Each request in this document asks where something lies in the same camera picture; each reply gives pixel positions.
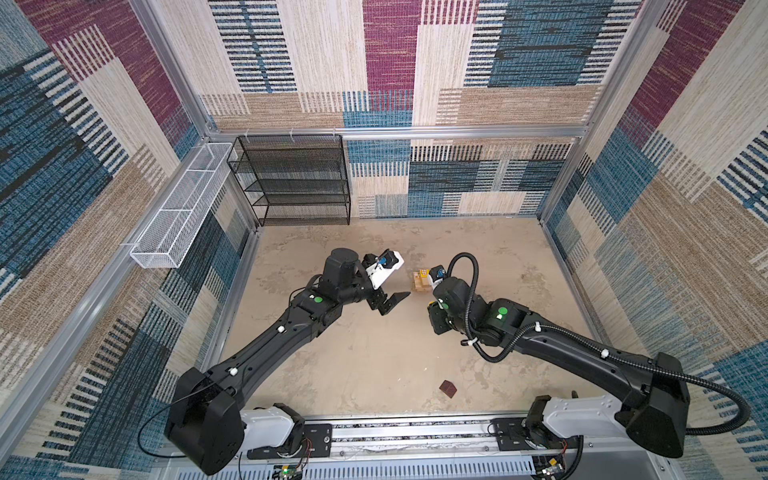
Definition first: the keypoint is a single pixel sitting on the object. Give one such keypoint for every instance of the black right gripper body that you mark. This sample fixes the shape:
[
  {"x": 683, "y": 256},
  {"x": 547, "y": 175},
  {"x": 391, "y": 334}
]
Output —
[{"x": 439, "y": 319}]

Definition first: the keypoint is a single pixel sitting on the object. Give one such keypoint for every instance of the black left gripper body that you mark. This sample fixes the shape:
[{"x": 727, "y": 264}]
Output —
[{"x": 375, "y": 302}]

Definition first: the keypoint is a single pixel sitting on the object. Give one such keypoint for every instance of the light wood block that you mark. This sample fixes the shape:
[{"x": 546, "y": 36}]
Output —
[{"x": 421, "y": 284}]

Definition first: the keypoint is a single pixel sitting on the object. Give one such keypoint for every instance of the dark brown square block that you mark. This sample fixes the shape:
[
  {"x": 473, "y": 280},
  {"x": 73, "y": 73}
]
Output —
[{"x": 448, "y": 388}]

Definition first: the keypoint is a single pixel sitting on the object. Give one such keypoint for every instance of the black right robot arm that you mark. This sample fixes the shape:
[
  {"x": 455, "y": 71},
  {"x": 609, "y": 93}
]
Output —
[{"x": 644, "y": 399}]

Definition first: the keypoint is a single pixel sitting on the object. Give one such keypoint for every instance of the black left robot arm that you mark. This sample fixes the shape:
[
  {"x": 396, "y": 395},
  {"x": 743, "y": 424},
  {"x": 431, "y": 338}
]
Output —
[{"x": 208, "y": 422}]

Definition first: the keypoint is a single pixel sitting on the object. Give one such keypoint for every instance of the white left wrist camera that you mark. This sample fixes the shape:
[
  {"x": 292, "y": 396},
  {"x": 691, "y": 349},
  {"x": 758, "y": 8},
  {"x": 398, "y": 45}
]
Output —
[{"x": 378, "y": 268}]

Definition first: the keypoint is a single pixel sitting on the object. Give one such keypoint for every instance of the aluminium front rail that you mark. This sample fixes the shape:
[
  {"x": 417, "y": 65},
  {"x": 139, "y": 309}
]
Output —
[{"x": 451, "y": 446}]

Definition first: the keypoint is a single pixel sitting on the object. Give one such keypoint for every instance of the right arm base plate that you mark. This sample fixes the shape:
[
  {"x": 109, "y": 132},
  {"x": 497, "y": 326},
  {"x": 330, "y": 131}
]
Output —
[{"x": 518, "y": 434}]

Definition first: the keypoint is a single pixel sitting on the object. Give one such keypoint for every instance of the black wire shelf rack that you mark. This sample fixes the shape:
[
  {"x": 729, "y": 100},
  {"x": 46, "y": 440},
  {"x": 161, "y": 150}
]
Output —
[{"x": 294, "y": 180}]

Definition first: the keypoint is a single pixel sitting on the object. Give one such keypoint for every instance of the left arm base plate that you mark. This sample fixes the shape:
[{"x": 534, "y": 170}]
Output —
[{"x": 320, "y": 437}]

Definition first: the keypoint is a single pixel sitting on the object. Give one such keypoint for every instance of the white wire mesh basket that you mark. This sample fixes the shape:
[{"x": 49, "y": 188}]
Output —
[{"x": 165, "y": 242}]

